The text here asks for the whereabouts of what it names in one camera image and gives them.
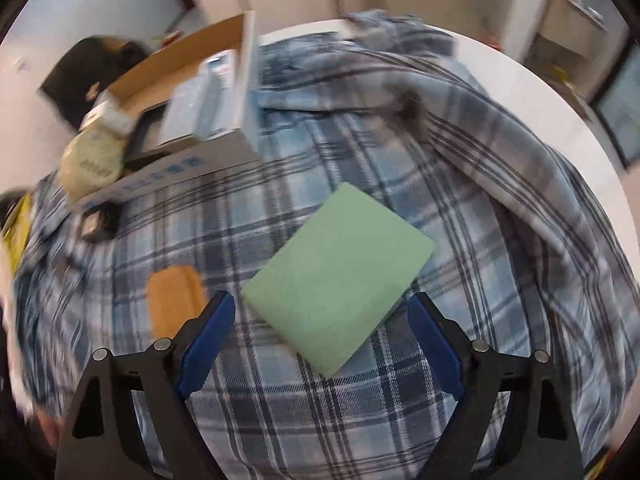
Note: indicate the blue plaid cloth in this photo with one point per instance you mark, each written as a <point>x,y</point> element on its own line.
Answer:
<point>325,410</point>

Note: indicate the silver blue flat package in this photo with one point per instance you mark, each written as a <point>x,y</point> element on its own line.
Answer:
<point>205,95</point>

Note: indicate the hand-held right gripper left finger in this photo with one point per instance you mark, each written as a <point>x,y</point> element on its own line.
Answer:
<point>210,345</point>

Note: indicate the frosted glass door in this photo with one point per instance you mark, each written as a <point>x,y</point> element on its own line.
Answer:
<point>620,105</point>

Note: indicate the yellow bag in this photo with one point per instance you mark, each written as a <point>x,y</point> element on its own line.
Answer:
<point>17,230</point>

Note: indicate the pale yellow ceramic jar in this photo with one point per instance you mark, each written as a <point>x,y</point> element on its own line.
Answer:
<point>92,160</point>

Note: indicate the small white box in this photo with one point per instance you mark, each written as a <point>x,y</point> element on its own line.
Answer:
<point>107,112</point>

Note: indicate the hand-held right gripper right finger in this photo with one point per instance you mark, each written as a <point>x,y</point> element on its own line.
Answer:
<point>435,345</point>

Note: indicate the black jacket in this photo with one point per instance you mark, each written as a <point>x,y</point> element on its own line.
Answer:
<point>75,75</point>

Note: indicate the beige vanity cabinet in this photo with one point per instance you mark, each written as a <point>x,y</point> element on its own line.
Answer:
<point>570,20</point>

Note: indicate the orange yellow box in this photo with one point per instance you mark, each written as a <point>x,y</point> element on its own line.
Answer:
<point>172,300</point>

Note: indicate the cardboard box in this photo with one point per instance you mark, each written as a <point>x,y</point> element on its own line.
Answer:
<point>200,160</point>

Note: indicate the green cloth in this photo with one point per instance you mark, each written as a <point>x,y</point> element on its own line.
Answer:
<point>340,275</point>

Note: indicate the black device with label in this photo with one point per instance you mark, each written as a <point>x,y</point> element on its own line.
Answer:
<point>97,222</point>

